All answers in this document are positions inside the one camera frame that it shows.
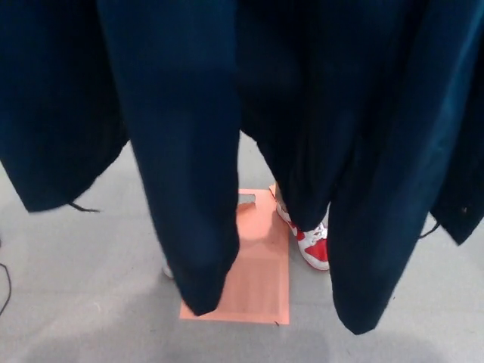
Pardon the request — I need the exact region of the navy blue coat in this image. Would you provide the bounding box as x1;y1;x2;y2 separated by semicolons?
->
0;0;484;336

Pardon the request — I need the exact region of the red white right sneaker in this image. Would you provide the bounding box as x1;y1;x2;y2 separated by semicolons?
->
269;181;330;271

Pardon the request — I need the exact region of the orange floor sheet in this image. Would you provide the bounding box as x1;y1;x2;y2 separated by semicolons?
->
178;188;292;327

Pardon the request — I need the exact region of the thin black floor cable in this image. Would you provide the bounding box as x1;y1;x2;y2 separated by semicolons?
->
0;263;13;315

